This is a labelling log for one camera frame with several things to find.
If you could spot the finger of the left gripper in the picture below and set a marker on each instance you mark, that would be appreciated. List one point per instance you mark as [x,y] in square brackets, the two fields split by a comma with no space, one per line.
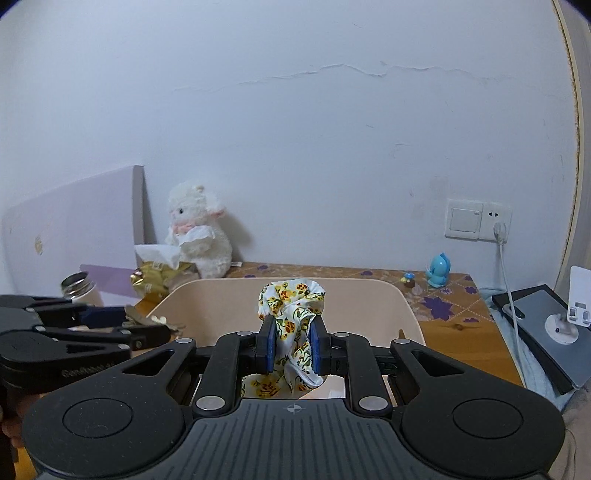
[135,337]
[60,312]

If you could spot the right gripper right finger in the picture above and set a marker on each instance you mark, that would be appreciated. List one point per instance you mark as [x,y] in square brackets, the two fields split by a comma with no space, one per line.
[352,358]

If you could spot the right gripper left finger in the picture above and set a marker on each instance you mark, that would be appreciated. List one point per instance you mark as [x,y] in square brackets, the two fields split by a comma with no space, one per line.
[223,366]

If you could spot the yellow floral scrunchie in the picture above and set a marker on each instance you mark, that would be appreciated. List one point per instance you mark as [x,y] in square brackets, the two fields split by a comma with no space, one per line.
[294,303]

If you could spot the white thermos bottle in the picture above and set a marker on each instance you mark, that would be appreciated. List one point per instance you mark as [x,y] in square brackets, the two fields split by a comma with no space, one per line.
[79,288]

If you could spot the beige plastic storage basket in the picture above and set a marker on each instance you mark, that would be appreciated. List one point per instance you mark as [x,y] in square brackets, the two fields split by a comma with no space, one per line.
[207,309]

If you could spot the gold tissue pack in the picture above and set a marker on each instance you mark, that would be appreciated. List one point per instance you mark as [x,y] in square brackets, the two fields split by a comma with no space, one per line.
[160,271]

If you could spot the pink headboard panel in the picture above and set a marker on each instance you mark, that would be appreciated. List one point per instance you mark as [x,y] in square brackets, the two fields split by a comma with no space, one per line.
[55,223]

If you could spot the small mushroom figurine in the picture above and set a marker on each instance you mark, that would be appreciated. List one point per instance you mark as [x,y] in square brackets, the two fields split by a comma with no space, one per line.
[409,279]

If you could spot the white plush lamb toy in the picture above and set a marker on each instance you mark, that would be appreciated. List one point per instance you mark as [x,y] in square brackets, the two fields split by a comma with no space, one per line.
[193,215]

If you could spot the floral table mat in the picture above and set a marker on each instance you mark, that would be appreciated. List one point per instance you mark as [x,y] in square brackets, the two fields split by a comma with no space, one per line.
[459,301]

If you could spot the blue cartoon figurine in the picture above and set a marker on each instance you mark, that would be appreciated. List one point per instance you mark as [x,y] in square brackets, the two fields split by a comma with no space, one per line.
[438,271]

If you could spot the grey laptop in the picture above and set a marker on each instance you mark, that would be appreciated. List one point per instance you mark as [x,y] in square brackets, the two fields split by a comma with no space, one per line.
[561,347]

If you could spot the white phone stand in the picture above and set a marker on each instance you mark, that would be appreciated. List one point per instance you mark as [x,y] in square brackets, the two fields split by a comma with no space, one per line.
[570,313]

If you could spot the beige cloth garment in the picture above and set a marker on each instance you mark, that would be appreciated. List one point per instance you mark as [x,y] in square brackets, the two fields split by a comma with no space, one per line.
[573,461]

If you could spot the white wall switch socket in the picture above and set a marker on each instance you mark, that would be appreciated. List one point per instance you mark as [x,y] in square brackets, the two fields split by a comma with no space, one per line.
[475,220]

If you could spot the white door frame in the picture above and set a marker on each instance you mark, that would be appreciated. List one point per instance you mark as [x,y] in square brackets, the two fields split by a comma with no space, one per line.
[575,29]

